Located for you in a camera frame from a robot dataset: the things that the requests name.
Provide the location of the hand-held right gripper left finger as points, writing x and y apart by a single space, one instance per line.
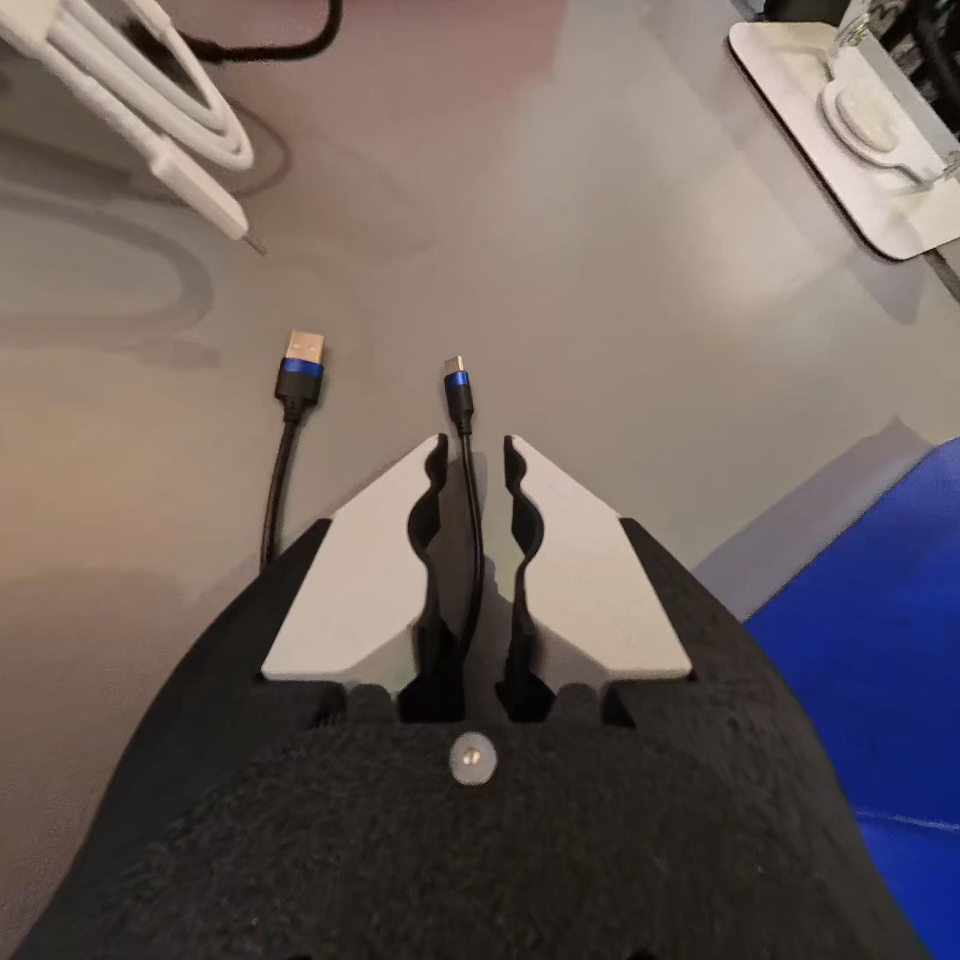
352 600

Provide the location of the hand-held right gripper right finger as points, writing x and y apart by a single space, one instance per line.
600 600

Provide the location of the blue plastic bin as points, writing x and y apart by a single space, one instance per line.
877 637

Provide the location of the wooden board stand white base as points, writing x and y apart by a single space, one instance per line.
847 135

